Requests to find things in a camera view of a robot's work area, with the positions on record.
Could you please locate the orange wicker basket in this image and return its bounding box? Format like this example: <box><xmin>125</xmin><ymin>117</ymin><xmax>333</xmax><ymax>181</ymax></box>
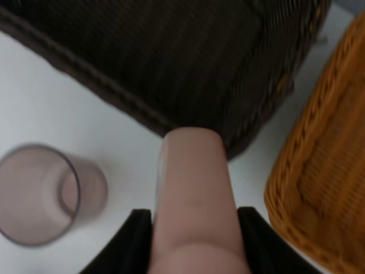
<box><xmin>265</xmin><ymin>14</ymin><xmax>364</xmax><ymax>273</ymax></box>

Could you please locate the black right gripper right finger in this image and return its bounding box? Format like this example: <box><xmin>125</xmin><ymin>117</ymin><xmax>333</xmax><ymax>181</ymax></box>
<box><xmin>237</xmin><ymin>207</ymin><xmax>319</xmax><ymax>274</ymax></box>

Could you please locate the translucent pink plastic cup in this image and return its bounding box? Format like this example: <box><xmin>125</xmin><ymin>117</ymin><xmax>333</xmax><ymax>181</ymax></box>
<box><xmin>1</xmin><ymin>144</ymin><xmax>108</xmax><ymax>247</ymax></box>

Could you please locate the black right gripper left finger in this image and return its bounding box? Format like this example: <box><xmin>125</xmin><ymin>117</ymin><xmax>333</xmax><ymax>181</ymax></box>
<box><xmin>82</xmin><ymin>209</ymin><xmax>152</xmax><ymax>274</ymax></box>

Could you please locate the dark brown wicker basket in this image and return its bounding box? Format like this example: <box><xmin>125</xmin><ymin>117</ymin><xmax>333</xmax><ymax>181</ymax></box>
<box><xmin>1</xmin><ymin>1</ymin><xmax>331</xmax><ymax>159</ymax></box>

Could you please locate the pink bottle white cap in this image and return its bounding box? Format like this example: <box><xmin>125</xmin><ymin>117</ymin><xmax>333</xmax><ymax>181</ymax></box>
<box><xmin>148</xmin><ymin>127</ymin><xmax>250</xmax><ymax>273</ymax></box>

